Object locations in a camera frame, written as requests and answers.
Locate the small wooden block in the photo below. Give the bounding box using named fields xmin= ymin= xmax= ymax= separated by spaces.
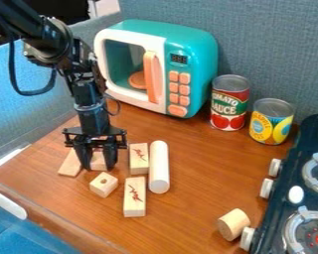
xmin=88 ymin=150 xmax=109 ymax=173

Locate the wooden wedge block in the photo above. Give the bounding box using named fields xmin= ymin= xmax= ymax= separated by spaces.
xmin=57 ymin=148 xmax=83 ymax=179

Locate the short wooden cylinder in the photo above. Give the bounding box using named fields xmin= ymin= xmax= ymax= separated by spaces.
xmin=216 ymin=207 xmax=252 ymax=242

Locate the toy stove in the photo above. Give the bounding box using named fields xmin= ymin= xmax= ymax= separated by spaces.
xmin=238 ymin=113 xmax=318 ymax=254

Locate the wooden cube with hole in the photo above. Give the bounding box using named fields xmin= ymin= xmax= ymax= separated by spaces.
xmin=88 ymin=171 xmax=121 ymax=199

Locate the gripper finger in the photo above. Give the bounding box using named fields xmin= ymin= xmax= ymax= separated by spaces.
xmin=73 ymin=141 xmax=95 ymax=172
xmin=100 ymin=141 xmax=121 ymax=172

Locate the long wooden cylinder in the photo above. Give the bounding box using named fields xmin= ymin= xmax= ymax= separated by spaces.
xmin=146 ymin=140 xmax=172 ymax=194

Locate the wooden rectangular block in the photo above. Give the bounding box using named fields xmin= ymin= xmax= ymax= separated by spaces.
xmin=128 ymin=142 xmax=151 ymax=176
xmin=121 ymin=176 xmax=147 ymax=218

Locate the red tomato sauce can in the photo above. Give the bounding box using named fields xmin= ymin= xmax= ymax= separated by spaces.
xmin=208 ymin=73 xmax=252 ymax=132

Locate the teal toy microwave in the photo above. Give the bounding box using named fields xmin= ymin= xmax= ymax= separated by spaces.
xmin=92 ymin=18 xmax=221 ymax=119

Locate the yellow pineapple can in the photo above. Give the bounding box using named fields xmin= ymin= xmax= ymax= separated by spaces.
xmin=247 ymin=97 xmax=296 ymax=146

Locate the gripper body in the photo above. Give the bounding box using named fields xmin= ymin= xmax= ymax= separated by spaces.
xmin=61 ymin=125 xmax=129 ymax=149

